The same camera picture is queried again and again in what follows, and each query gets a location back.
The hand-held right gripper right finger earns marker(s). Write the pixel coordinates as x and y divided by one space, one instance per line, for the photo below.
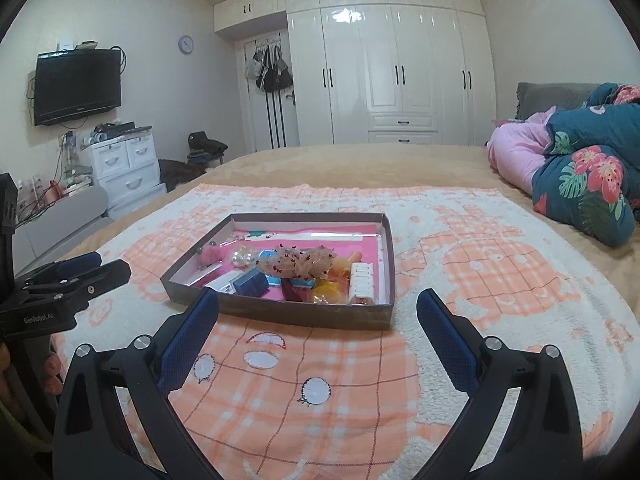
450 350

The orange and white plaid blanket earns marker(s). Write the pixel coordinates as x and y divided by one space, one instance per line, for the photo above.
350 370

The white hair comb clip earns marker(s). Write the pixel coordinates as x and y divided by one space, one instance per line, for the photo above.
361 277

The person's left hand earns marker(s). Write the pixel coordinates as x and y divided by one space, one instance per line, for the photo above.
52 369

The dark red box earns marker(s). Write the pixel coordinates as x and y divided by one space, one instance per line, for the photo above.
295 292

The white drawer cabinet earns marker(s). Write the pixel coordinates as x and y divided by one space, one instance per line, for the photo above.
125 170

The yellow item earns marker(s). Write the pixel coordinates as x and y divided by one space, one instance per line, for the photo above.
327 294

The cluttered side table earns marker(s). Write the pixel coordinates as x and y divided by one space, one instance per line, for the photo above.
55 185

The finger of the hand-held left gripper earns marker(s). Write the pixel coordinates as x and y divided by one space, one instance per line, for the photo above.
75 264
102 274

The round wall clock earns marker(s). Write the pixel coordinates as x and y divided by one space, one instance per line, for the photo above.
186 44

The brown clothes pile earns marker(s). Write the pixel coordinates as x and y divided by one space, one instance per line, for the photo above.
177 172

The teal floral quilt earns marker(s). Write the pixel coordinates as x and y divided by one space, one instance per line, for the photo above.
585 180

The black box on cabinet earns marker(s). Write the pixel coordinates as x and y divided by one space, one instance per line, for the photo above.
120 130

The dark clothes pile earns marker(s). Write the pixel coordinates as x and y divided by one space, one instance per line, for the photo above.
205 145

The clear bag of pearls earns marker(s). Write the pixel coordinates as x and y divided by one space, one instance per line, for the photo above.
242 257

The pink quilt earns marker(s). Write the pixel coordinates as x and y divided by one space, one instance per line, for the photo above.
515 155

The white wardrobe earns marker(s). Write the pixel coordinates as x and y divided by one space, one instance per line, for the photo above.
390 60

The hanging bags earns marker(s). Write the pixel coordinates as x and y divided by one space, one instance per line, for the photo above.
270 72

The white door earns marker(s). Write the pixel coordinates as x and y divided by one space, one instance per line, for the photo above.
270 120

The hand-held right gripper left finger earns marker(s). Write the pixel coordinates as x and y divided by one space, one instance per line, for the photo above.
185 355

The cardboard tray box pink lining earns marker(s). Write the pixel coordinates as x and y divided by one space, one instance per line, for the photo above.
300 312

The clear bag of dried fruit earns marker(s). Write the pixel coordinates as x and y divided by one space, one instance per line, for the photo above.
300 262

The black wall television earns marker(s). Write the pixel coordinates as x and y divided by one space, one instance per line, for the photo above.
77 85

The grey headboard cushion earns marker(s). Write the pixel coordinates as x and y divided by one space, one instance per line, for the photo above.
545 97

